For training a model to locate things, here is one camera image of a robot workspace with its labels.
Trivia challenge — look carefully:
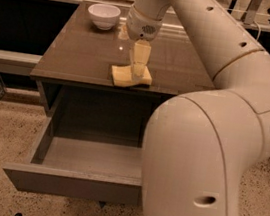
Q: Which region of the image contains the open grey top drawer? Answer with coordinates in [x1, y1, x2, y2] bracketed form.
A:
[0, 89, 156, 210]

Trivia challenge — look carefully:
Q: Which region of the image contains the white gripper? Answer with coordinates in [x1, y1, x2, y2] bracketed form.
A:
[118, 6, 163, 81]

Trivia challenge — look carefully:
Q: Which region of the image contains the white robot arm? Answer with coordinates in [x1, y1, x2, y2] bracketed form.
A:
[126, 0, 270, 216]

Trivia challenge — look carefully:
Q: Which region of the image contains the white ceramic bowl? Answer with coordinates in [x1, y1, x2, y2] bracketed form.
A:
[88, 3, 121, 30]

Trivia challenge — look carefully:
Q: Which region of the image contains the yellow sponge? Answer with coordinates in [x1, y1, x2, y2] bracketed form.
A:
[111, 65, 152, 87]

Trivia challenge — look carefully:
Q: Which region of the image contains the grey cabinet with glossy top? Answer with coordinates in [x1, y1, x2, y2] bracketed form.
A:
[31, 2, 214, 147]

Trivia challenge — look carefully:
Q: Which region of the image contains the grey metal rail frame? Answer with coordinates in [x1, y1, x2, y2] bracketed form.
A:
[0, 0, 270, 114]

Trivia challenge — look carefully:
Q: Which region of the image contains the white cable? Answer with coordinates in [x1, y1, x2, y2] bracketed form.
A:
[250, 20, 263, 42]

